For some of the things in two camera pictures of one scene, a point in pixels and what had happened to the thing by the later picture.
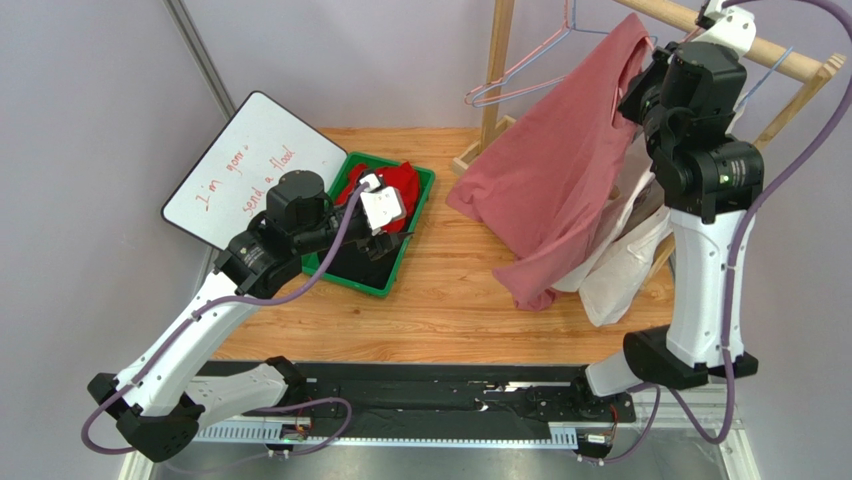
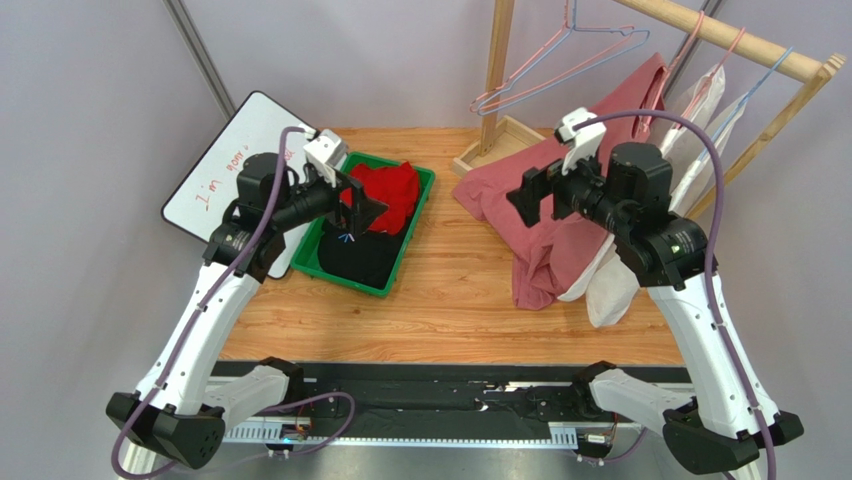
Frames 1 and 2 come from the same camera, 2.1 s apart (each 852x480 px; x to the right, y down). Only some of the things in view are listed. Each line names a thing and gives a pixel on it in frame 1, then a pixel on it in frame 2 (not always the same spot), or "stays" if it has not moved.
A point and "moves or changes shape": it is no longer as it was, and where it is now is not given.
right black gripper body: [639, 89] -> [546, 192]
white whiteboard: [234, 177] stays
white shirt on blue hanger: [604, 290] stays
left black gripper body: [368, 242] -> [320, 199]
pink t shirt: [544, 179] moves or changes shape
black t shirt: [355, 263] stays
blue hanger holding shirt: [760, 82] stays
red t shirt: [406, 181] stays
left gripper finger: [398, 237] -> [354, 208]
